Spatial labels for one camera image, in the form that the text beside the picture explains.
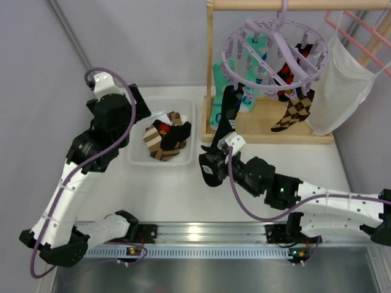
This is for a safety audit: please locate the black sport sock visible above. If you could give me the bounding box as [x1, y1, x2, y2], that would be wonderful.
[200, 84, 245, 187]

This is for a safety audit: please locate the brown argyle sock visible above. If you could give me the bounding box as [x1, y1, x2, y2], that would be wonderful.
[271, 88, 315, 132]

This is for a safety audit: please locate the purple round clip hanger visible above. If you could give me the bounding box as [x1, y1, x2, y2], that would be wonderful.
[221, 1, 331, 100]

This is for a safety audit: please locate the red yellow argyle sock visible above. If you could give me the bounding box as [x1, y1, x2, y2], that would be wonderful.
[272, 43, 313, 102]

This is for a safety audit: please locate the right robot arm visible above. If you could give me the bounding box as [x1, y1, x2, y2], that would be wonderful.
[199, 146, 390, 246]

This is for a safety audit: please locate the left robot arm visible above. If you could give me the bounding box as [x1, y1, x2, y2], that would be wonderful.
[19, 84, 151, 267]

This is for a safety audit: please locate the pink clothes hanger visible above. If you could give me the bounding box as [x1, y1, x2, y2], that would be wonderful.
[324, 11, 390, 76]

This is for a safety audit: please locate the brown striped sock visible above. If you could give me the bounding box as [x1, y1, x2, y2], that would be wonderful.
[142, 111, 188, 162]

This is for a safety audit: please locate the black sock in basket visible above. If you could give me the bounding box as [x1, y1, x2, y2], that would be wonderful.
[153, 120, 192, 151]

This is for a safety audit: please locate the white plastic basket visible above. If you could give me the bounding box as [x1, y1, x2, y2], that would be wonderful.
[128, 96, 197, 167]

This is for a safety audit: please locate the right mint green sock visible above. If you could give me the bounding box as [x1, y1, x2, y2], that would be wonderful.
[237, 35, 268, 113]

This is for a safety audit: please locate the white mesh laundry bag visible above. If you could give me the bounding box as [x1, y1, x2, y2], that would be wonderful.
[306, 35, 377, 136]

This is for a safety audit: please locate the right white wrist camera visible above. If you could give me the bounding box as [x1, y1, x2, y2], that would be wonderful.
[217, 132, 246, 153]

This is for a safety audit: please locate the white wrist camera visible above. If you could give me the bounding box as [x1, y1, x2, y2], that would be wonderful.
[93, 72, 123, 100]
[217, 132, 246, 153]

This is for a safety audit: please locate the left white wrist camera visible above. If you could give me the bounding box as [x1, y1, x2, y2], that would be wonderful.
[93, 72, 123, 100]

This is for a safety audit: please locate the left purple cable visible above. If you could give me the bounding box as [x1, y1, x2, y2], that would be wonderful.
[29, 67, 137, 279]

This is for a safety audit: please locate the aluminium mounting rail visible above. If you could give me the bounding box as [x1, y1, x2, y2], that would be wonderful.
[132, 222, 288, 245]

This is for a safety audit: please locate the grey slotted cable duct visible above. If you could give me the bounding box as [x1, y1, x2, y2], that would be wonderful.
[86, 245, 306, 259]

